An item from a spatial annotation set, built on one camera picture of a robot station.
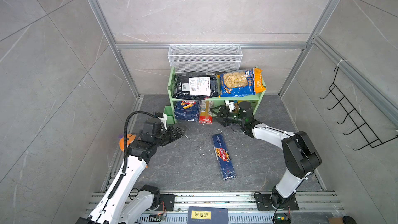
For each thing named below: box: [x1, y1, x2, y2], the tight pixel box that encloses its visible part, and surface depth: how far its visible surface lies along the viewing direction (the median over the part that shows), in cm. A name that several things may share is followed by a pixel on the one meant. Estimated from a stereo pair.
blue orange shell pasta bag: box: [218, 67, 267, 97], surface depth 82 cm
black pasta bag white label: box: [172, 72, 219, 101], surface depth 81 cm
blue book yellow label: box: [187, 205, 229, 224], surface depth 70 cm
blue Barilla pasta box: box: [174, 100, 201, 122], surface depth 90 cm
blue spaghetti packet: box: [212, 133, 237, 181], surface depth 85 cm
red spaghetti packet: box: [199, 100, 215, 125], surface depth 91 cm
